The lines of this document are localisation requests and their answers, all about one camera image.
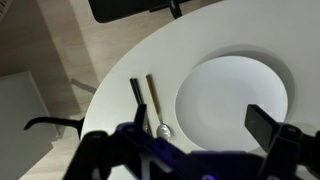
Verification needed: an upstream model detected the white round plate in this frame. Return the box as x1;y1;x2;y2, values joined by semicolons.
174;55;289;153

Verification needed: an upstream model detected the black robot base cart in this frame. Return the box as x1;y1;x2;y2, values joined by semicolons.
88;0;193;24

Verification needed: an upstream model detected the black chopstick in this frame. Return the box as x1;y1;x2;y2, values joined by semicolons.
132;77;154;137
129;78;145;111

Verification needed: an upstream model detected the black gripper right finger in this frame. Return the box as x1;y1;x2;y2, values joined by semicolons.
244;103;320;180

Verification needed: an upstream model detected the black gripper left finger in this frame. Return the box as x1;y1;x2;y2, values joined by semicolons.
63;103;158;180

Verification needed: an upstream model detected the black cat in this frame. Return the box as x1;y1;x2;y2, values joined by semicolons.
23;115;86;141

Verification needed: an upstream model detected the spoon with gold handle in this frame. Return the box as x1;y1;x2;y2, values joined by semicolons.
145;73;173;142

